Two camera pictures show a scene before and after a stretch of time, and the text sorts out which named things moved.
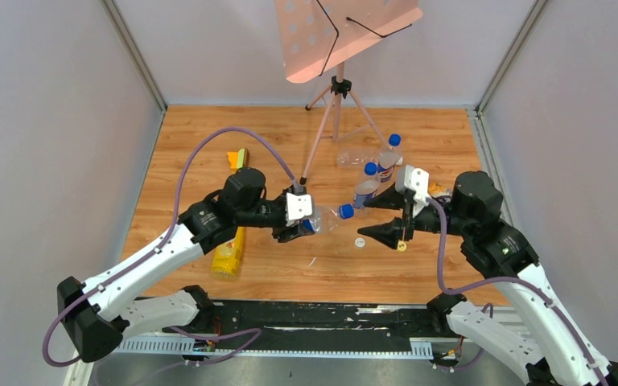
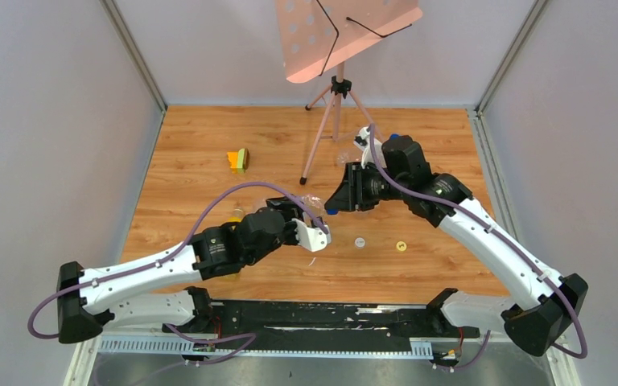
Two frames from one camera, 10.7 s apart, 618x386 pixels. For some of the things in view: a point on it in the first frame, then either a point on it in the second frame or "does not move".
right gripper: [387, 232] to [350, 195]
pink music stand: [316, 34] does not move
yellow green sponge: [238, 159] does not move
